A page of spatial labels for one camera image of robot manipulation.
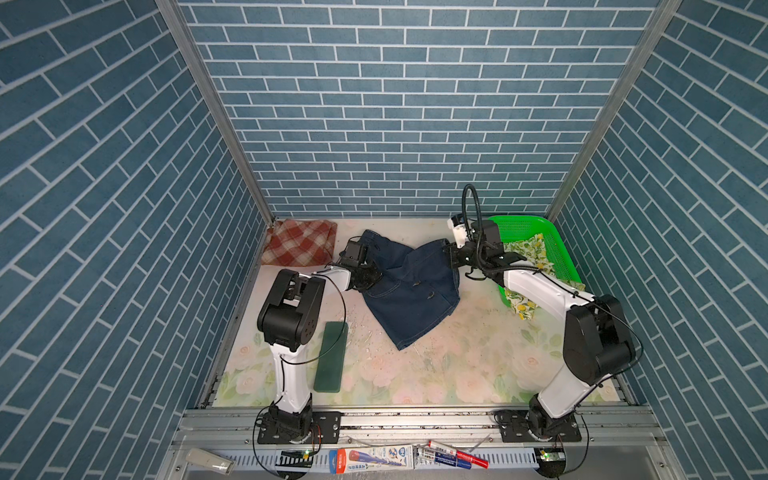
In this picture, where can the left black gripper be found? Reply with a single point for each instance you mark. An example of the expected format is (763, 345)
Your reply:
(375, 274)

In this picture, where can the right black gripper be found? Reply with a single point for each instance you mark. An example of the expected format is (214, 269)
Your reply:
(452, 252)

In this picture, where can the green plastic basket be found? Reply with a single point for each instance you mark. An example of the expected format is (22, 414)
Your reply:
(517, 228)

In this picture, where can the dark blue denim skirt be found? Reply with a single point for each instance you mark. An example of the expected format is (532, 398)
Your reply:
(418, 289)

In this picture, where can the red plaid skirt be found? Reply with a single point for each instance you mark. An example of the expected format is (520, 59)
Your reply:
(295, 243)

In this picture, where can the dark green rectangular board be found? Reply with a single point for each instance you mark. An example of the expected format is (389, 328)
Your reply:
(329, 372)

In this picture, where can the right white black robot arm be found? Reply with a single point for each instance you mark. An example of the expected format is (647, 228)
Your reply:
(597, 342)

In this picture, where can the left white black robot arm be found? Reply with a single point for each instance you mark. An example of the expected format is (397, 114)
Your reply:
(288, 320)

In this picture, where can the yellow floral skirt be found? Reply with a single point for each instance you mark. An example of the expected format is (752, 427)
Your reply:
(534, 250)

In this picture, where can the marker package box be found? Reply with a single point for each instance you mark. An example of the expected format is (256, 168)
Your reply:
(380, 458)

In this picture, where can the blue marker pen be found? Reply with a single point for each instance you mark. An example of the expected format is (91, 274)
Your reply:
(434, 457)

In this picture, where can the grey white small device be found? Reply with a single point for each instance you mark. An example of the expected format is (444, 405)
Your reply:
(210, 461)

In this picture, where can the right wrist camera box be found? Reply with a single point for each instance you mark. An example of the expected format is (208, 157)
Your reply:
(478, 231)

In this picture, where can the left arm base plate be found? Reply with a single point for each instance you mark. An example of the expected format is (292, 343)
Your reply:
(282, 428)

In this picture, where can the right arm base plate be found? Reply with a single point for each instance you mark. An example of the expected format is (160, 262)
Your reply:
(520, 426)

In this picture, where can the aluminium front rail frame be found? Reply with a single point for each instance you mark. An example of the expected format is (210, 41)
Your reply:
(618, 442)

